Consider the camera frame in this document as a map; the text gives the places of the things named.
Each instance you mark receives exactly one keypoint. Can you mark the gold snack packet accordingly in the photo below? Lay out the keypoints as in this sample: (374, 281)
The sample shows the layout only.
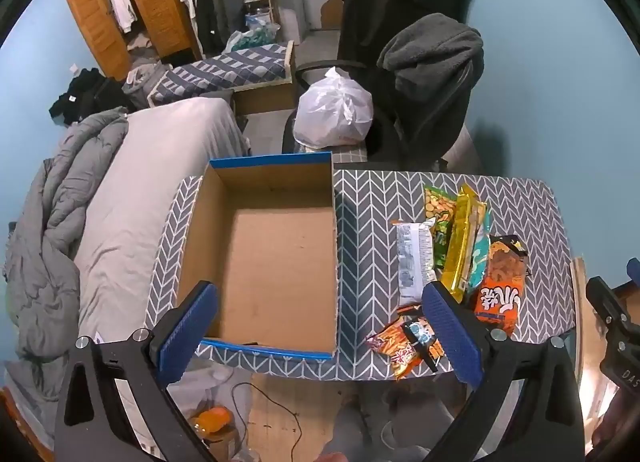
(455, 262)

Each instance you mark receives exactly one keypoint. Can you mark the black clothes pile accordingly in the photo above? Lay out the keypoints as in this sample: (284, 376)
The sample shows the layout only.
(85, 95)

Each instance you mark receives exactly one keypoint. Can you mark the clothes rack with dark clothes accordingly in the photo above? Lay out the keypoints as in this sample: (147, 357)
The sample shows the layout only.
(215, 7)

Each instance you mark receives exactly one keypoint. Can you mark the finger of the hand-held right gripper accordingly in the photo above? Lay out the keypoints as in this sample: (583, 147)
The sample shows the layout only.
(607, 307)
(634, 274)

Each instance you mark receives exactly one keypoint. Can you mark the patterned single bed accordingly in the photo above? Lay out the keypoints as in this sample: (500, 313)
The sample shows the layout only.
(225, 70)

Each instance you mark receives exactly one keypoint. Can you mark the black office chair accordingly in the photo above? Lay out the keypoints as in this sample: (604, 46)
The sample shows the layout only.
(385, 132)

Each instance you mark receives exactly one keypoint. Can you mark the grey bed mattress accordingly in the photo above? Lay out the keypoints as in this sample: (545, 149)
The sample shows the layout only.
(150, 182)

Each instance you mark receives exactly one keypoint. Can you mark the small orange blue snack packet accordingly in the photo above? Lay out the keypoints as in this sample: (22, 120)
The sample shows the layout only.
(422, 334)

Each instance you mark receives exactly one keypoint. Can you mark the green snack packet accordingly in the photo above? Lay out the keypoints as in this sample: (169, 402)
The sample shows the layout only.
(435, 207)

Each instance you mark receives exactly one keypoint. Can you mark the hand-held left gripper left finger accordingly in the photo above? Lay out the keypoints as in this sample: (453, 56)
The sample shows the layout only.
(187, 327)

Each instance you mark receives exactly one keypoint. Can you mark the orange plastic bag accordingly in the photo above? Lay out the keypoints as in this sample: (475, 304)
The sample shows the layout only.
(212, 419)

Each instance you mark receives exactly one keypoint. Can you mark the brown cardboard piece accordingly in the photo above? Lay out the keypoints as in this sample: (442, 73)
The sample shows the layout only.
(331, 10)

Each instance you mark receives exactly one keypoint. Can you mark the grey clothing heap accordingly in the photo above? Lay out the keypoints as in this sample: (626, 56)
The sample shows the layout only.
(142, 77)

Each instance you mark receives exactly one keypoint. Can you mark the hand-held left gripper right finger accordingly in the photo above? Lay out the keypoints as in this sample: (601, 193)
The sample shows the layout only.
(450, 332)

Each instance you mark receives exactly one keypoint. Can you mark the teal snack packet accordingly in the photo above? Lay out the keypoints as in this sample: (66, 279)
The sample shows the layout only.
(481, 259)

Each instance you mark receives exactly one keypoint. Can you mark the white snack packet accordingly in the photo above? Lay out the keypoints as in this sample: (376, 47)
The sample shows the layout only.
(415, 257)

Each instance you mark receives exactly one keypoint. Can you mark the blue cardboard box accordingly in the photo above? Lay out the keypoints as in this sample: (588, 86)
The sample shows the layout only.
(270, 262)

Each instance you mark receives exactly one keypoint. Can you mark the dark grey fleece blanket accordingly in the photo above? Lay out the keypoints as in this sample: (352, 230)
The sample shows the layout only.
(430, 72)

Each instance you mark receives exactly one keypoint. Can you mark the teal plastic bag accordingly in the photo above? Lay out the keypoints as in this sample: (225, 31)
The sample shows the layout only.
(255, 37)

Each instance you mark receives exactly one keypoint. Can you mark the white plastic bag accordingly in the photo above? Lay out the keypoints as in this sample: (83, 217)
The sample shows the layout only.
(332, 112)

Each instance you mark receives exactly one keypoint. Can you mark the white shirt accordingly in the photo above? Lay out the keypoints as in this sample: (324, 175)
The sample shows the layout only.
(121, 0)

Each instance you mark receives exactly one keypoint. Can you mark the grey chevron tablecloth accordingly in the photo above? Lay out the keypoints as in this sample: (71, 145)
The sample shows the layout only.
(370, 202)

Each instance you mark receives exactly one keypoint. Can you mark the wooden bed frame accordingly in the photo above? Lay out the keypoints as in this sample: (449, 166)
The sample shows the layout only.
(20, 432)

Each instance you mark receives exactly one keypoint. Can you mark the grey duvet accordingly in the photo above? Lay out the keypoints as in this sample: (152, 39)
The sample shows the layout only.
(45, 242)

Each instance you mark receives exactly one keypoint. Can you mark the large orange snack packet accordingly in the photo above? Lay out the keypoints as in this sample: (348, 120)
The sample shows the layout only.
(500, 292)

